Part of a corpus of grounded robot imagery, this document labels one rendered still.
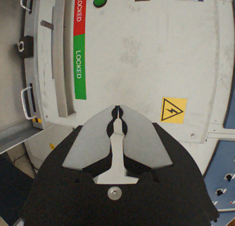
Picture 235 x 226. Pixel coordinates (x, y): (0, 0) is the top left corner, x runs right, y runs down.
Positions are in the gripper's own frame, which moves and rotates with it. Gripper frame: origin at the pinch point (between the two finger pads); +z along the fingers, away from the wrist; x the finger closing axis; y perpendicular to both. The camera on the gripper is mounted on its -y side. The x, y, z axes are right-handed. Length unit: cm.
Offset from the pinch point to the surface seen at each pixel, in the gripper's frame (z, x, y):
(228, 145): 18, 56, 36
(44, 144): 45, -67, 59
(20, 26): 24.9, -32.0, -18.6
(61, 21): 15.5, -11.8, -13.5
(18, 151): 47, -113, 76
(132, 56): 13.1, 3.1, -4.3
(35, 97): 17.5, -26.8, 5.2
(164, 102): 9.0, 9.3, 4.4
